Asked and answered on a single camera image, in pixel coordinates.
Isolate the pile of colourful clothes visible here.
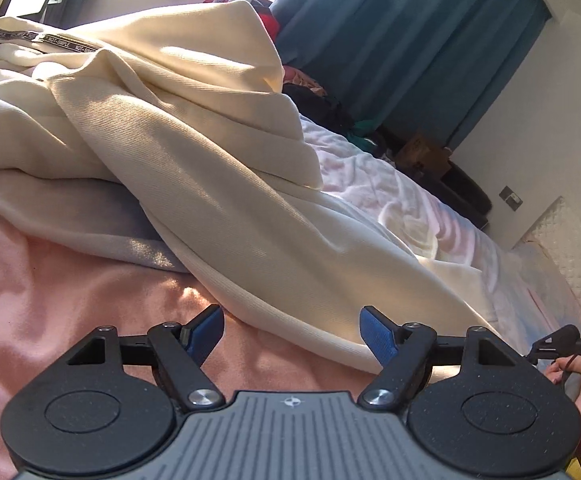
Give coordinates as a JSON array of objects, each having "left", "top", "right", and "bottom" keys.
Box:
[{"left": 260, "top": 12, "right": 397, "bottom": 158}]

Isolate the white quilted headboard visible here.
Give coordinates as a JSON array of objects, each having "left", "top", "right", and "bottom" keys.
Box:
[{"left": 519, "top": 197, "right": 581, "bottom": 310}]

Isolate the pink bed blanket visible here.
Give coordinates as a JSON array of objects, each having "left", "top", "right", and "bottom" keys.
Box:
[{"left": 0, "top": 122, "right": 581, "bottom": 479}]

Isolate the brown cardboard box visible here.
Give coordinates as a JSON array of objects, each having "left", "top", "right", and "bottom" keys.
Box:
[{"left": 394, "top": 134, "right": 451, "bottom": 178}]

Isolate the teal right curtain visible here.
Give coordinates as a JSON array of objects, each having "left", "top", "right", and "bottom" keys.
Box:
[{"left": 271, "top": 0, "right": 551, "bottom": 148}]

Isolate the grey wall socket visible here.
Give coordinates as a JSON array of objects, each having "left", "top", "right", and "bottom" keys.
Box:
[{"left": 499, "top": 186, "right": 523, "bottom": 211}]

